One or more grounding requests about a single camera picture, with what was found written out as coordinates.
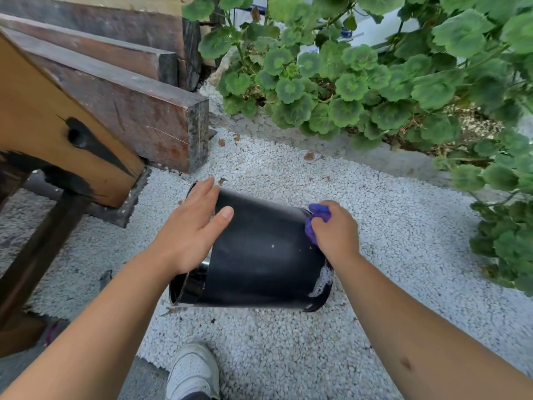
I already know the purple cleaning cloth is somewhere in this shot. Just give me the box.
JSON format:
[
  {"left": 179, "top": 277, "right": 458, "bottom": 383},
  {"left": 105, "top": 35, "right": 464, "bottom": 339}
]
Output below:
[{"left": 304, "top": 203, "right": 332, "bottom": 246}]

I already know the dark weathered wooden beam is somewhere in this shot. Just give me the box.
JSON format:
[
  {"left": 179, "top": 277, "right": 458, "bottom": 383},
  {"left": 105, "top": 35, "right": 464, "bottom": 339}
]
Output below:
[{"left": 0, "top": 0, "right": 203, "bottom": 93}]

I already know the white container behind plant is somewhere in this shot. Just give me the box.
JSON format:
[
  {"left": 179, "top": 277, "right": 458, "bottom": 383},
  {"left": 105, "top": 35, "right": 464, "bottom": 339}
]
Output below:
[{"left": 232, "top": 0, "right": 422, "bottom": 52}]

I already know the white sneaker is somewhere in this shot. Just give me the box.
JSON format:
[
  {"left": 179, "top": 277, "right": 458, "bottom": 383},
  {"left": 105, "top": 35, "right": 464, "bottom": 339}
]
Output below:
[{"left": 165, "top": 342, "right": 221, "bottom": 400}]

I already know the grey metal base plate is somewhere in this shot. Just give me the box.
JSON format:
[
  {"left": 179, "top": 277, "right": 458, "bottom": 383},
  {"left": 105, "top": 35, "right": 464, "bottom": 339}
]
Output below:
[{"left": 24, "top": 166, "right": 152, "bottom": 229}]

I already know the person's right hand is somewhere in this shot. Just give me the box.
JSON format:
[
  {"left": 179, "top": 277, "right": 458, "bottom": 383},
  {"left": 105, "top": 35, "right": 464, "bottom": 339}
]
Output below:
[{"left": 309, "top": 200, "right": 361, "bottom": 268}]

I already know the pale wooden plank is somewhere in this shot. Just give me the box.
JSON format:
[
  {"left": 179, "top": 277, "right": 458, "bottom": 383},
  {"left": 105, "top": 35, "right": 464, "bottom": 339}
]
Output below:
[{"left": 35, "top": 0, "right": 185, "bottom": 18}]

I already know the orange wooden beam with knot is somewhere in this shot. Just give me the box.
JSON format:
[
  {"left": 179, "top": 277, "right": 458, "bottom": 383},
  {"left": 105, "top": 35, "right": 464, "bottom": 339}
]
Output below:
[{"left": 0, "top": 32, "right": 146, "bottom": 209}]

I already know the person's left hand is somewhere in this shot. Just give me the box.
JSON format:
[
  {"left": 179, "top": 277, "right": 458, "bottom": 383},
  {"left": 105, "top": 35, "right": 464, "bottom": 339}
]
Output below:
[{"left": 147, "top": 177, "right": 235, "bottom": 276}]

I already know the person's right forearm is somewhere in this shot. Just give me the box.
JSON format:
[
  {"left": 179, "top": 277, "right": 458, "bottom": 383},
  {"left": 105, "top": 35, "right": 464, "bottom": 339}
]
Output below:
[{"left": 331, "top": 251, "right": 533, "bottom": 400}]

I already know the green geranium plant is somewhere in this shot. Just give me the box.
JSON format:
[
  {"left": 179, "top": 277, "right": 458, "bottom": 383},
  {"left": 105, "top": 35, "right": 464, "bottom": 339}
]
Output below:
[{"left": 182, "top": 0, "right": 533, "bottom": 297}]

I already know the brown wooden block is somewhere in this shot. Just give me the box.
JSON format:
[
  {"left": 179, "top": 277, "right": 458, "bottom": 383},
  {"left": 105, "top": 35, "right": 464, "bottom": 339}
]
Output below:
[{"left": 0, "top": 311, "right": 47, "bottom": 359}]

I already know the dark wooden post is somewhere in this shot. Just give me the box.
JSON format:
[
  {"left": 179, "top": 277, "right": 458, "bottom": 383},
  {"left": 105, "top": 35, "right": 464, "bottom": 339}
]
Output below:
[{"left": 0, "top": 191, "right": 91, "bottom": 329}]

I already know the person's left forearm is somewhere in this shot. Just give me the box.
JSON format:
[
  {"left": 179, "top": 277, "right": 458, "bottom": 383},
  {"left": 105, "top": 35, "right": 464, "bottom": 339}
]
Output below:
[{"left": 0, "top": 251, "right": 185, "bottom": 400}]

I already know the black plastic bucket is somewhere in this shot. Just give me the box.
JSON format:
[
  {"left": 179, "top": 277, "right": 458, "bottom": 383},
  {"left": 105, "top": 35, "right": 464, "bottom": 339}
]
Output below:
[{"left": 168, "top": 181, "right": 335, "bottom": 313}]

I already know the large dark wooden beam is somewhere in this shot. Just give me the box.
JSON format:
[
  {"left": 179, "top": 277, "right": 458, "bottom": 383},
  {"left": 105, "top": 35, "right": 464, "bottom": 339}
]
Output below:
[{"left": 0, "top": 26, "right": 210, "bottom": 174}]

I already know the thin dark wooden beam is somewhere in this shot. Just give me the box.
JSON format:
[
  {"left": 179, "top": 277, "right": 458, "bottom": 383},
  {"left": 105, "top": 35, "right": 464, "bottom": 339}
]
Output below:
[{"left": 0, "top": 14, "right": 180, "bottom": 87}]

